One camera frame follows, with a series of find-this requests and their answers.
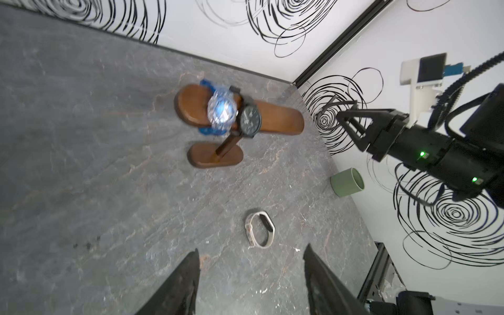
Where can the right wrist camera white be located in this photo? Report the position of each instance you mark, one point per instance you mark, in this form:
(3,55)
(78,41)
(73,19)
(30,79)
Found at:
(425,77)

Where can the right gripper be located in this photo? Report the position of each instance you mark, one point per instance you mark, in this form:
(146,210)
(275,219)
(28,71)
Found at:
(381,134)

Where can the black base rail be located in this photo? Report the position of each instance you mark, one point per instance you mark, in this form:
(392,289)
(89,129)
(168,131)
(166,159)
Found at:
(381,272)

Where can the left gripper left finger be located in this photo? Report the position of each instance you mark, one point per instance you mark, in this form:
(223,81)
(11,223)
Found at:
(178,294)

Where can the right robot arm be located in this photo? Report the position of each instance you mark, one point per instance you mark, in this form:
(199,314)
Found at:
(447,200)

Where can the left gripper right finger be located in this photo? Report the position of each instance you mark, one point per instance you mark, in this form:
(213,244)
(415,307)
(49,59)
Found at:
(326,293)

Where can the green ceramic cup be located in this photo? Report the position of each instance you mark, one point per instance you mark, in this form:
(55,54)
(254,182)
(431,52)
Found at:
(347,182)

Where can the black strap watch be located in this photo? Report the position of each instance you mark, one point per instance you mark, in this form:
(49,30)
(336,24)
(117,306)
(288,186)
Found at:
(249,118)

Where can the white watch band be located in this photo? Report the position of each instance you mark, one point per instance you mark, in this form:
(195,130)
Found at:
(260,229)

